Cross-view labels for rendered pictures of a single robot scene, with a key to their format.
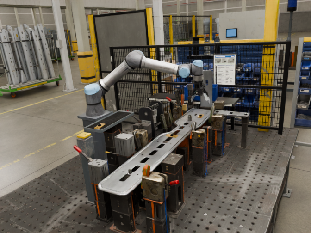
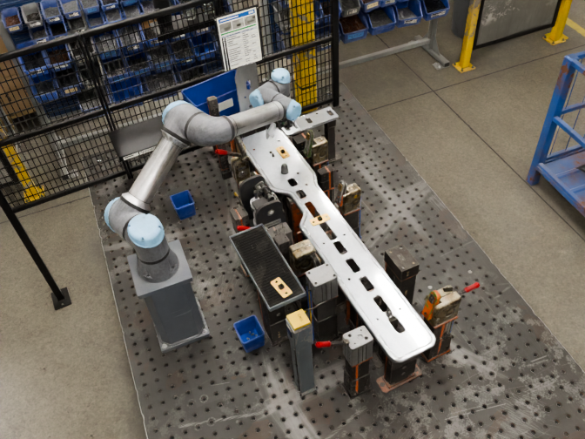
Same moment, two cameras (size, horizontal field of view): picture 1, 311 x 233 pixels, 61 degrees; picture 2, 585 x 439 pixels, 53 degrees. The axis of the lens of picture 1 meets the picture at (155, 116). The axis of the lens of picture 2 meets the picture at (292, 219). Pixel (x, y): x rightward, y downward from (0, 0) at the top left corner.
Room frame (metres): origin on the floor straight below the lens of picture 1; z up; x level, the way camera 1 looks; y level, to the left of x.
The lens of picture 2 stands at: (0.77, 1.27, 2.79)
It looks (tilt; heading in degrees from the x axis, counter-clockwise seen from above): 47 degrees down; 308
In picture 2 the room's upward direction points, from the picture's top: 5 degrees counter-clockwise
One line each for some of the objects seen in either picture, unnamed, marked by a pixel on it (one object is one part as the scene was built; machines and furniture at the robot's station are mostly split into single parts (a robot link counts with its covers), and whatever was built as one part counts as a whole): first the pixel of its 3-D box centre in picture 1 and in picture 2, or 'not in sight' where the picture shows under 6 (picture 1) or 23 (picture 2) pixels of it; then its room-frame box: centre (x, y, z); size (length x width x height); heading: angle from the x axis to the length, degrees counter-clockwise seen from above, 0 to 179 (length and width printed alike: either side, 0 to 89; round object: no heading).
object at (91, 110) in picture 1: (94, 107); (156, 258); (2.04, 0.48, 1.15); 0.15 x 0.15 x 0.10
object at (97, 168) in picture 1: (101, 191); (356, 363); (1.28, 0.33, 0.88); 0.11 x 0.10 x 0.36; 60
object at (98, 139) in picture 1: (98, 136); (170, 298); (2.04, 0.48, 0.90); 0.21 x 0.21 x 0.40; 56
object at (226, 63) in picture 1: (224, 69); (239, 39); (2.55, -0.69, 1.30); 0.23 x 0.02 x 0.31; 60
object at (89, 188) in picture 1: (89, 170); (301, 355); (1.45, 0.43, 0.92); 0.08 x 0.08 x 0.44; 60
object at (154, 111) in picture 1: (153, 134); (266, 231); (1.90, 0.02, 0.94); 0.18 x 0.13 x 0.49; 150
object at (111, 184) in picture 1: (171, 137); (324, 223); (1.69, -0.10, 1.00); 1.38 x 0.22 x 0.02; 150
